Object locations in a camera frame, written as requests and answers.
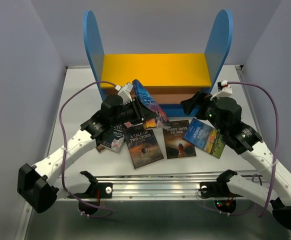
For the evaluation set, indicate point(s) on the aluminium mounting rail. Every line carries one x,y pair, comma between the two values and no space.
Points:
157,188

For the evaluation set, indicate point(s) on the Jane Eyre book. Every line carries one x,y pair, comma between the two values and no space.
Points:
160,120

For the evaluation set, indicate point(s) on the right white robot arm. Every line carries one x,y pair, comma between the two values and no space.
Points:
248,144

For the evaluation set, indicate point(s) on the Little Women book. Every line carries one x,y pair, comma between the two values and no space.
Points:
116,138

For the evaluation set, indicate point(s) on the Three Days to See book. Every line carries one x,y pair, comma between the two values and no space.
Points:
175,145

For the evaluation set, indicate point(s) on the brown book far left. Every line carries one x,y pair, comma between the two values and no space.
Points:
100,148

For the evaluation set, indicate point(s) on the Animal Farm book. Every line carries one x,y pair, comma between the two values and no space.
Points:
205,137

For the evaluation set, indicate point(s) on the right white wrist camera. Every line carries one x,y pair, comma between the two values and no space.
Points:
224,90

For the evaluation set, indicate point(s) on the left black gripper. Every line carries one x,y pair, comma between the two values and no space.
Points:
140,112

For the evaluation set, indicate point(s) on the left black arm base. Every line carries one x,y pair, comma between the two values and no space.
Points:
89,198

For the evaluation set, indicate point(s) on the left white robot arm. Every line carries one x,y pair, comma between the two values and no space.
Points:
35,183

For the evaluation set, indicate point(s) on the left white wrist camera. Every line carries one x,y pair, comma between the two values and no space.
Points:
125,92

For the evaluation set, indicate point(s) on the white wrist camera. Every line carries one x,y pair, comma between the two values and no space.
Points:
125,92
224,90

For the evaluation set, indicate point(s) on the blue yellow wooden bookshelf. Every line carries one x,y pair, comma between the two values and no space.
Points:
169,77

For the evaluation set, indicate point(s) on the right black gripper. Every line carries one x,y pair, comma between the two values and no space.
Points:
202,100

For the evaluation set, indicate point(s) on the A Tale of Two Cities book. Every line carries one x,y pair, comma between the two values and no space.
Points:
143,146

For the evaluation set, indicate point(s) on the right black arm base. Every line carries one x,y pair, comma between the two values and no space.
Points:
225,200

